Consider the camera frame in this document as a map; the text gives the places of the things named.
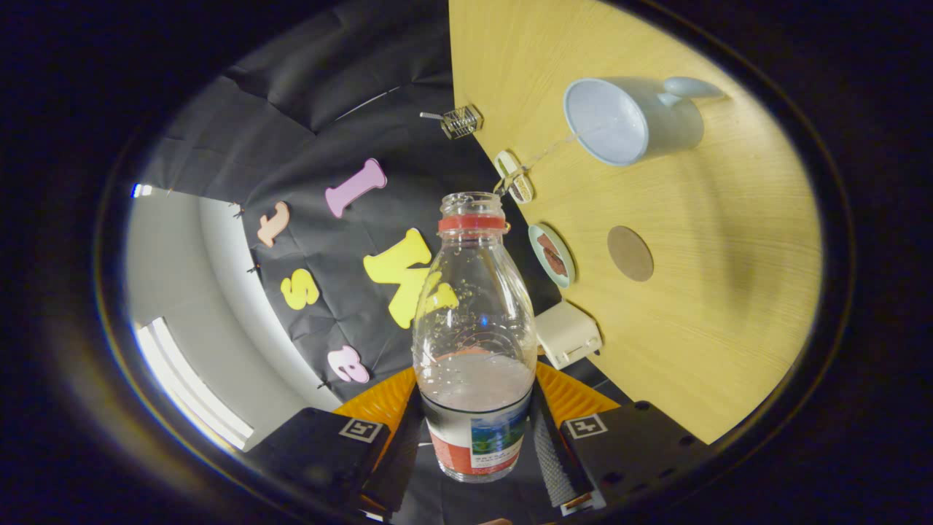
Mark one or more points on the long ceiling light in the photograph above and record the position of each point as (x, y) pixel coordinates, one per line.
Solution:
(189, 383)

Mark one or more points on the brown meat piece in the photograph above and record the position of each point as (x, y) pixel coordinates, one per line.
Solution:
(559, 264)
(547, 244)

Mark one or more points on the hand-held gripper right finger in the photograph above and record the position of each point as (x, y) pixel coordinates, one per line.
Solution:
(554, 459)

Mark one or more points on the small ceiling light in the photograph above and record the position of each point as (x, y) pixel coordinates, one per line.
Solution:
(141, 191)

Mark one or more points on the clear juice bottle red label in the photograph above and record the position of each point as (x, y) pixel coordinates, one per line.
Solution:
(474, 386)

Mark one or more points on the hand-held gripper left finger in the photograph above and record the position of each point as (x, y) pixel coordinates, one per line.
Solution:
(397, 467)

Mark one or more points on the white divided dish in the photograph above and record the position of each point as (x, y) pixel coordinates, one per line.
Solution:
(519, 191)

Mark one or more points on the pale blue cup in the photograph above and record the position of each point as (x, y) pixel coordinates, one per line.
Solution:
(674, 127)

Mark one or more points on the pale green plate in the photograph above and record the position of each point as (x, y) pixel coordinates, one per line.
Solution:
(536, 248)

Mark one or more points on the white toaster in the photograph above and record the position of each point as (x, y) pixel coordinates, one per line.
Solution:
(568, 334)

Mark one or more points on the wooden table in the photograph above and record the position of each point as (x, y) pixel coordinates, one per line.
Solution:
(714, 292)

